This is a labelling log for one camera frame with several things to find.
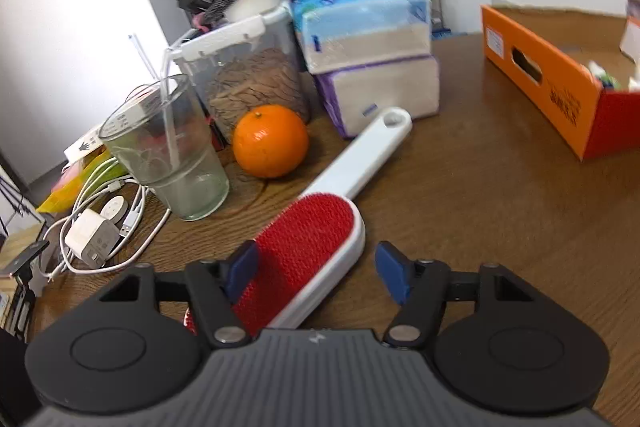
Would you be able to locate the black clamp device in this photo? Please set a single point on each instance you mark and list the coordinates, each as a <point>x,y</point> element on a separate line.
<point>25,257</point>

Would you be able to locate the white box with hand print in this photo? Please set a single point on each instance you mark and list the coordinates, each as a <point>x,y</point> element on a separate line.
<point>85,146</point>

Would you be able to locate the red and white lint brush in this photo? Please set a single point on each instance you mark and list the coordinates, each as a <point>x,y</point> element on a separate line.
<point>310,227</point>

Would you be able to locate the purple tissue pack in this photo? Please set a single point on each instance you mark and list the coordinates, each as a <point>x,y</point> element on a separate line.
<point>390,92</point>

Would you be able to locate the clear glass straw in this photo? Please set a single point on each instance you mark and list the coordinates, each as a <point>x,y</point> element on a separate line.
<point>165,107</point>

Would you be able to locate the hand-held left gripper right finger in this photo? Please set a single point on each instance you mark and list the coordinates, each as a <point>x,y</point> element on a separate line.
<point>395,271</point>

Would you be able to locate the round white charging puck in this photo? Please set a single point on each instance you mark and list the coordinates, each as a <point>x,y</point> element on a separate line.
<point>114,210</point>

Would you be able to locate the blue tissue pack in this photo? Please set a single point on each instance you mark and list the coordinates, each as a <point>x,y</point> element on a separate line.
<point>360,32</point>

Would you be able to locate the orange fruit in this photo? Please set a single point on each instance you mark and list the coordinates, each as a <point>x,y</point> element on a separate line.
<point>270,142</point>

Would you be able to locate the white charger plug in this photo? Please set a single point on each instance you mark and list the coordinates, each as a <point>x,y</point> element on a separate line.
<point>95,239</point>

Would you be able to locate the clear drinking glass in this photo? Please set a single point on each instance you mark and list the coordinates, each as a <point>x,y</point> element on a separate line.
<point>172,182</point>

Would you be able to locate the yellow packet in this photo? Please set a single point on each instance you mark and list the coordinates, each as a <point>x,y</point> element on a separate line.
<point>62,192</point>

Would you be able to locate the red cardboard box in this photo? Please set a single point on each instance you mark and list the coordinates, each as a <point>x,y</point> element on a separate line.
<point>550,77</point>

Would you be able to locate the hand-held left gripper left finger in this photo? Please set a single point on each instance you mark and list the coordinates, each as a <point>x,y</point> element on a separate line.
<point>242,268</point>

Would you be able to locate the small white bottle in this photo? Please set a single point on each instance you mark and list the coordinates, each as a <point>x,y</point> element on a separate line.
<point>596,69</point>

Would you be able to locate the clear food container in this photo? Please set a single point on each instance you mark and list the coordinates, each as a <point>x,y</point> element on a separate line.
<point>245,77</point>

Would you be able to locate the green spray bottle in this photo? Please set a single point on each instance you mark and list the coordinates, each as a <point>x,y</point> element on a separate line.
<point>611,82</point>

